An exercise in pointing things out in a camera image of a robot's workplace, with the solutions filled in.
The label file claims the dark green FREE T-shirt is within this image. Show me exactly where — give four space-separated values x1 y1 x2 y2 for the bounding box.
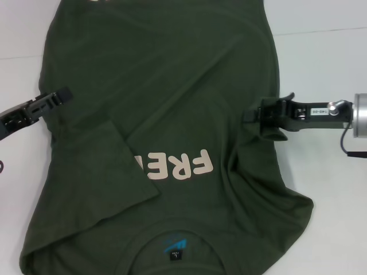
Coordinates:
18 0 315 275

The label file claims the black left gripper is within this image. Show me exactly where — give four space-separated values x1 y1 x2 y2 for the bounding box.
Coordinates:
0 87 73 141

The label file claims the grey right gripper cable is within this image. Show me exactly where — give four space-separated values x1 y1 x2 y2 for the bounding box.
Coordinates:
339 122 367 159

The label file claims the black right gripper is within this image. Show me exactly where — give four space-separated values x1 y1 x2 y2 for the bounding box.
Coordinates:
243 92 355 133

